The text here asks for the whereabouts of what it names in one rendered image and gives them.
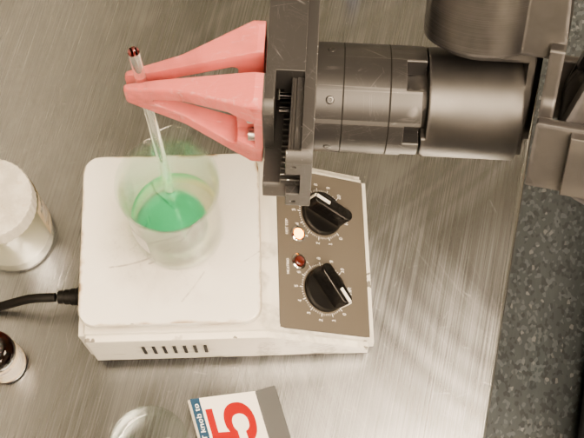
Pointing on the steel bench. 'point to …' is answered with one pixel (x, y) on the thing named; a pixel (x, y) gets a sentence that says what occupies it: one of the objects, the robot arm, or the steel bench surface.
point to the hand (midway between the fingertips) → (141, 87)
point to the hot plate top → (177, 317)
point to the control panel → (347, 322)
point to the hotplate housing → (251, 343)
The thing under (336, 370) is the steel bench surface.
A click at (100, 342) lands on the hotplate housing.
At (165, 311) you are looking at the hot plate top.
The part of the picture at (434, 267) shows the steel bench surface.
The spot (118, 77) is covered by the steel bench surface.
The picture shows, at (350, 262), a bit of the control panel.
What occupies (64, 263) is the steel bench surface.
